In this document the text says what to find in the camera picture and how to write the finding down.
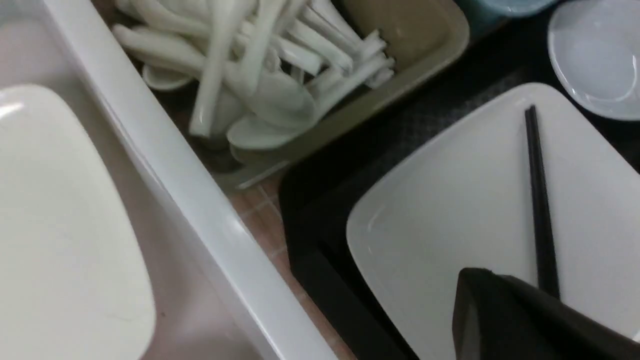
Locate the white square rice plate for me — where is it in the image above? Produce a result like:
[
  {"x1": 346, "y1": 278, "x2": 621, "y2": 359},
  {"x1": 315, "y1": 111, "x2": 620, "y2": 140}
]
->
[{"x1": 346, "y1": 83, "x2": 640, "y2": 360}]

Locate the large white plastic bin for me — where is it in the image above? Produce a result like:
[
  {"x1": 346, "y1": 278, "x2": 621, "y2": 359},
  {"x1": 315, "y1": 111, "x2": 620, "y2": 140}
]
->
[{"x1": 1, "y1": 0, "x2": 336, "y2": 360}]

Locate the blue plastic bin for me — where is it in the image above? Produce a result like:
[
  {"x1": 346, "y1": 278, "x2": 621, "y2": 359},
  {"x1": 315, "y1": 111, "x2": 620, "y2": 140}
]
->
[{"x1": 455, "y1": 0, "x2": 557, "y2": 41}]

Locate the small white bowl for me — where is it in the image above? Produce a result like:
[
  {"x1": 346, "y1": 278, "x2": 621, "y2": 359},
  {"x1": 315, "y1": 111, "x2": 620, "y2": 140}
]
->
[{"x1": 547, "y1": 0, "x2": 640, "y2": 122}]

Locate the black chopstick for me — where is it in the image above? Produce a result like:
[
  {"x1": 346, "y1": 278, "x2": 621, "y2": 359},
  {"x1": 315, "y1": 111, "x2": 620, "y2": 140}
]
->
[{"x1": 524, "y1": 104, "x2": 562, "y2": 300}]

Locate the pink checkered tablecloth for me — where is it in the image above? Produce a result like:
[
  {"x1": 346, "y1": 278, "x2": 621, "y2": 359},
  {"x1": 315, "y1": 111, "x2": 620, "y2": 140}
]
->
[{"x1": 226, "y1": 173, "x2": 356, "y2": 360}]

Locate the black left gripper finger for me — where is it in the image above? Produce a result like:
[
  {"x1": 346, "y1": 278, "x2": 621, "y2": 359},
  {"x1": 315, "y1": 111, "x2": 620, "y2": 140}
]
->
[{"x1": 452, "y1": 268, "x2": 640, "y2": 360}]

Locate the olive brown plastic bin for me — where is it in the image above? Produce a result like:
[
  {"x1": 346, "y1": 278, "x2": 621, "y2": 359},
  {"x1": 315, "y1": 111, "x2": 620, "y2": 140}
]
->
[{"x1": 90, "y1": 0, "x2": 471, "y2": 193}]

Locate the white square plate in bin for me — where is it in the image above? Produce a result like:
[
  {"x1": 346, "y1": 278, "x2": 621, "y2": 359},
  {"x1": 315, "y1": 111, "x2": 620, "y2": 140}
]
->
[{"x1": 0, "y1": 84, "x2": 156, "y2": 360}]

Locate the black serving tray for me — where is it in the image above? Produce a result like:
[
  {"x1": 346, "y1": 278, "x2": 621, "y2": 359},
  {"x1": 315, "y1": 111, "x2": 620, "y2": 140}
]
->
[{"x1": 279, "y1": 10, "x2": 639, "y2": 360}]

